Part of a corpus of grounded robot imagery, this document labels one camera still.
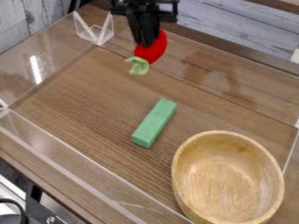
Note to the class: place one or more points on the wooden bowl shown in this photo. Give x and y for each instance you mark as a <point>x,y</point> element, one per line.
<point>227,181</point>

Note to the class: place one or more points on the clear acrylic enclosure wall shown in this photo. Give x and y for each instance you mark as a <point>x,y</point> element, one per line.
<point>71,105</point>

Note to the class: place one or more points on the red plush strawberry toy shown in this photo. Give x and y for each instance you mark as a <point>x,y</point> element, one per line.
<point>146,55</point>

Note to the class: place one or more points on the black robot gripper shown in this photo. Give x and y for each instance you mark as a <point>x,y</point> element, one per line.
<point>162,10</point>

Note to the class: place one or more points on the green rectangular block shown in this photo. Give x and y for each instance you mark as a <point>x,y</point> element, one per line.
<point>154,123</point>

